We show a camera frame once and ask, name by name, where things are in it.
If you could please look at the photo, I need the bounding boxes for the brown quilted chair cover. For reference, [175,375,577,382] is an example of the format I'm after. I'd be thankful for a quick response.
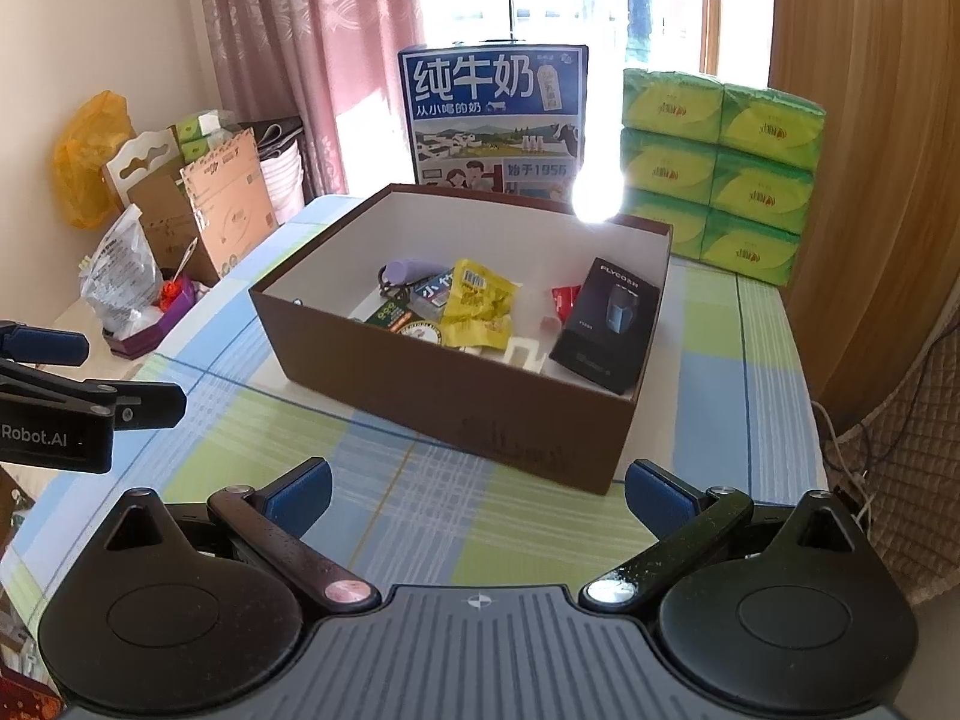
[814,307,960,608]

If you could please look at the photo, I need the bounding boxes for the white claw hair clip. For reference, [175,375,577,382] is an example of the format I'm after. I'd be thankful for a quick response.
[502,336,548,374]

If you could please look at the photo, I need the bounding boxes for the tan printed carton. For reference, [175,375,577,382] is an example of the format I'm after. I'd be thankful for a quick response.
[180,127,280,278]

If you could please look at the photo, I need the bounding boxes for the black shaver box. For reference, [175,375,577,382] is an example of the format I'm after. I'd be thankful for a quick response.
[548,256,662,396]

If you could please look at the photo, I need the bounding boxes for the blue printed milk carton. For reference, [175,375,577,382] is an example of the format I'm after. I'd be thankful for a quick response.
[397,43,590,203]

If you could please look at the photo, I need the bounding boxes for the stack of green tissue packs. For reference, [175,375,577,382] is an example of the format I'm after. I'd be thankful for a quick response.
[619,66,828,287]

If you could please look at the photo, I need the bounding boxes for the yellow plastic bag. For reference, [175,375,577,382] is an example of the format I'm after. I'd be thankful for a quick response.
[52,90,136,232]

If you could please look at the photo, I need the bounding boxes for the brown carton white handle flap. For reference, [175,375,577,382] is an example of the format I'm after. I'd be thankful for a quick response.
[101,127,218,286]

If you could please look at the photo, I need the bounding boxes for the white cable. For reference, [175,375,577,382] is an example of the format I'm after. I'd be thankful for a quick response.
[810,397,871,511]

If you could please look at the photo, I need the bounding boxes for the clear plastic bag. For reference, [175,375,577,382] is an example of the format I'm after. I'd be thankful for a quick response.
[79,204,162,338]

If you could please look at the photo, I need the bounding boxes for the stack of white basins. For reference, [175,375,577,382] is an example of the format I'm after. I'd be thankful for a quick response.
[259,150,307,230]

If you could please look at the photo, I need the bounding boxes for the brown cardboard box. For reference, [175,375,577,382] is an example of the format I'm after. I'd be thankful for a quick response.
[248,181,674,497]

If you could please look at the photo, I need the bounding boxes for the clear floss pick box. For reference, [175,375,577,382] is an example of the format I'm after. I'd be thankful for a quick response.
[409,268,458,316]

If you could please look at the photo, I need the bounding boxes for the green printed packet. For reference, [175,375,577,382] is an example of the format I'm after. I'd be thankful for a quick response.
[365,300,443,346]

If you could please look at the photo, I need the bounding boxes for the yellow snack packet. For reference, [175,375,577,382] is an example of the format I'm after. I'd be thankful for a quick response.
[439,258,524,351]

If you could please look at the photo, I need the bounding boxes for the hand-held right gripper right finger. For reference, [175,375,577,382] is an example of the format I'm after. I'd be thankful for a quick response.
[580,459,865,614]

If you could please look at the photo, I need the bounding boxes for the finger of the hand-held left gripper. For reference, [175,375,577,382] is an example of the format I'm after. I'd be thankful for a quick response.
[0,360,187,432]
[0,321,89,366]

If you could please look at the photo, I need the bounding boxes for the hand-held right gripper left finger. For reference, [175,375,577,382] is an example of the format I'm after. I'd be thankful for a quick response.
[101,457,381,614]

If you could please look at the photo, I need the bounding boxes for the pink curtain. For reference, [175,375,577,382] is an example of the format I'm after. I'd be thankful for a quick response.
[191,0,511,200]

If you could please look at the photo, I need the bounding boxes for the purple box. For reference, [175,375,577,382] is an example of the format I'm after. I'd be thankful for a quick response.
[109,289,197,359]

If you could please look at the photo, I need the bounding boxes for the wooden wardrobe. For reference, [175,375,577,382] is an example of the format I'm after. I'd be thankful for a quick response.
[765,0,960,421]

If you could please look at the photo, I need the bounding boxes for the purple tube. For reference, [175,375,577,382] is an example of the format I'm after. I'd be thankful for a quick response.
[377,259,445,287]

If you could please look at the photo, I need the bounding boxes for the small green tissue boxes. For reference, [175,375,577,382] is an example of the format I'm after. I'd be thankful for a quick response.
[176,111,237,158]

